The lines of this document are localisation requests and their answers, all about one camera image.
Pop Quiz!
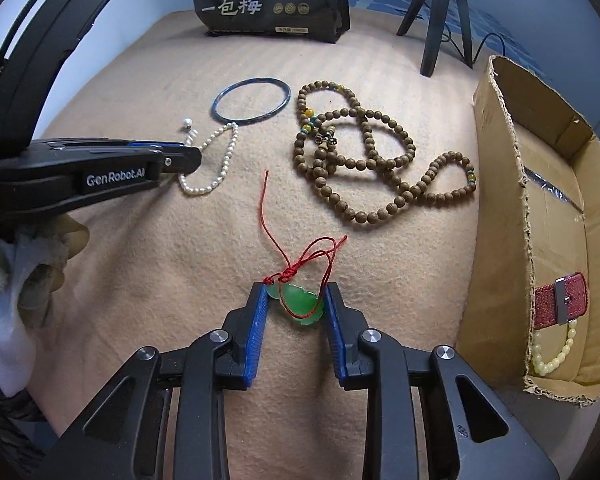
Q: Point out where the black tripod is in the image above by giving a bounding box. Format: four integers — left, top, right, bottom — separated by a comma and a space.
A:
396, 0, 479, 77

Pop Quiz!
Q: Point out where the green jade pendant red cord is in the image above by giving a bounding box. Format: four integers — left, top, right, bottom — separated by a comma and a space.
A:
258, 169, 349, 328

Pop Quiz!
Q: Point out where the black power cable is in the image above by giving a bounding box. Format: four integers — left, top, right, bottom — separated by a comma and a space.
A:
442, 30, 511, 68

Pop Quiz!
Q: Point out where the white pearl bracelet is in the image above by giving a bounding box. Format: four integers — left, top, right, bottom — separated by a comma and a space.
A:
178, 118, 240, 196

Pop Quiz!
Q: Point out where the cream bead bracelet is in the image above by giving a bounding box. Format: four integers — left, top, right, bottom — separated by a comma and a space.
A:
531, 319, 578, 377

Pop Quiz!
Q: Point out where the black snack bag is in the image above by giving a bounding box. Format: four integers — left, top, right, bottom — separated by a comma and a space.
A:
192, 0, 352, 43

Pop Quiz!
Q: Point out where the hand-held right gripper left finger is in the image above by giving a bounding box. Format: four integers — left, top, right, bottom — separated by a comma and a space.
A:
35, 281, 272, 480

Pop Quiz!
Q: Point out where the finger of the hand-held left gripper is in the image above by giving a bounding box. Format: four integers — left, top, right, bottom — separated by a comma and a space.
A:
160, 146, 202, 176
35, 137, 183, 154

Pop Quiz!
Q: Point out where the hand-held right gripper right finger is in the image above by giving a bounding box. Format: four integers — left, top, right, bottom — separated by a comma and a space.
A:
324, 282, 561, 480

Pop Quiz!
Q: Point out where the dark blue bangle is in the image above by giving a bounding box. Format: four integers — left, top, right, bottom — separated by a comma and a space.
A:
211, 76, 292, 125

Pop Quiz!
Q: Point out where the red strap wristwatch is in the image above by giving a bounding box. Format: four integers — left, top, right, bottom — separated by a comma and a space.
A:
532, 271, 588, 332

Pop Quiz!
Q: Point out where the person's left forearm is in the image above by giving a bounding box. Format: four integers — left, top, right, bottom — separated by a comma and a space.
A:
0, 305, 56, 480

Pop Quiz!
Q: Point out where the brown wooden bead necklace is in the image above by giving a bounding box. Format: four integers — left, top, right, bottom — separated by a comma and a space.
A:
293, 81, 478, 227

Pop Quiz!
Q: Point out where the cardboard box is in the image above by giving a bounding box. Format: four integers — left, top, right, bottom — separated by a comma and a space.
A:
455, 54, 600, 408

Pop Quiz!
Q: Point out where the person's left hand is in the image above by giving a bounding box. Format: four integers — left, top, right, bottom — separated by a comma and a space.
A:
0, 212, 90, 331

